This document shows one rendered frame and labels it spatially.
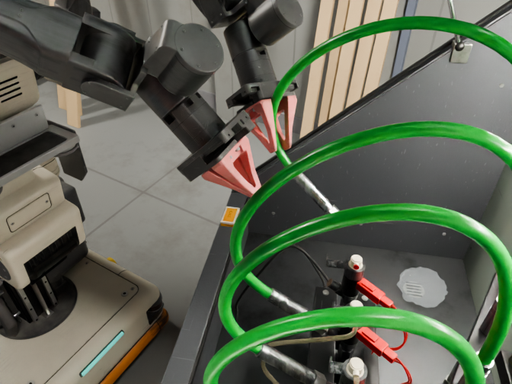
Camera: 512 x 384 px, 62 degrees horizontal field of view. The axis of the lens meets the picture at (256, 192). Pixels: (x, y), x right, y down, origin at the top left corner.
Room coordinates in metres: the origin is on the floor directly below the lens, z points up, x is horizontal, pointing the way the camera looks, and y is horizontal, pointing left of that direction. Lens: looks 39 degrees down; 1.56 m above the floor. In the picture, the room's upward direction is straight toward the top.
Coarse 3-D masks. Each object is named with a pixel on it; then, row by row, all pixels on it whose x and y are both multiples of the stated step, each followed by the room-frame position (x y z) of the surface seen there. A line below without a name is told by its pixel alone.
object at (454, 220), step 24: (336, 216) 0.26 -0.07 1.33; (360, 216) 0.25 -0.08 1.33; (384, 216) 0.25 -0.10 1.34; (408, 216) 0.24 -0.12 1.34; (432, 216) 0.24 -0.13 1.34; (456, 216) 0.24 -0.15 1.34; (288, 240) 0.26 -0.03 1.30; (480, 240) 0.23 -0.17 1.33; (240, 264) 0.27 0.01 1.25; (504, 264) 0.23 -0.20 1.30; (504, 288) 0.23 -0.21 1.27; (504, 312) 0.23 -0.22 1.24; (504, 336) 0.22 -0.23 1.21; (264, 360) 0.26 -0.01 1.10; (288, 360) 0.27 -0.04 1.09; (480, 360) 0.23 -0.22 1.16
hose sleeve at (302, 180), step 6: (300, 174) 0.54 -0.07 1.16; (294, 180) 0.55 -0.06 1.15; (300, 180) 0.54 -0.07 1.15; (306, 180) 0.54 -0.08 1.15; (300, 186) 0.54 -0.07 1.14; (306, 186) 0.53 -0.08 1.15; (312, 186) 0.53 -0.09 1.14; (306, 192) 0.53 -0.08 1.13; (312, 192) 0.53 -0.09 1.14; (318, 192) 0.53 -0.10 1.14; (312, 198) 0.52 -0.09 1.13; (318, 198) 0.52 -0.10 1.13; (324, 198) 0.52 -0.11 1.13; (318, 204) 0.52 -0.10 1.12; (324, 204) 0.51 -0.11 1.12; (330, 204) 0.52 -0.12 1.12; (324, 210) 0.51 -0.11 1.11
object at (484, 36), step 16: (416, 16) 0.48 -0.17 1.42; (432, 16) 0.47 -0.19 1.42; (352, 32) 0.51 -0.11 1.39; (368, 32) 0.50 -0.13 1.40; (384, 32) 0.50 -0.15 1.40; (448, 32) 0.46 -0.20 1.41; (464, 32) 0.45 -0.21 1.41; (480, 32) 0.44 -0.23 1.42; (320, 48) 0.53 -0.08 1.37; (496, 48) 0.43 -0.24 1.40; (304, 64) 0.54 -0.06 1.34; (288, 80) 0.56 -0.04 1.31; (272, 96) 0.57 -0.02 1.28; (288, 160) 0.56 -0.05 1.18
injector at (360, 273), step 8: (344, 272) 0.41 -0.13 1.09; (352, 272) 0.40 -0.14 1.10; (360, 272) 0.40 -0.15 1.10; (328, 280) 0.42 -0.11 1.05; (344, 280) 0.40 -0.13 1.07; (352, 280) 0.40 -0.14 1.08; (336, 288) 0.41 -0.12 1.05; (344, 288) 0.40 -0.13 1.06; (352, 288) 0.40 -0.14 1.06; (344, 296) 0.40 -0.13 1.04; (352, 296) 0.40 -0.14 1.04; (344, 304) 0.40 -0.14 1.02; (336, 344) 0.40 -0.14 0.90
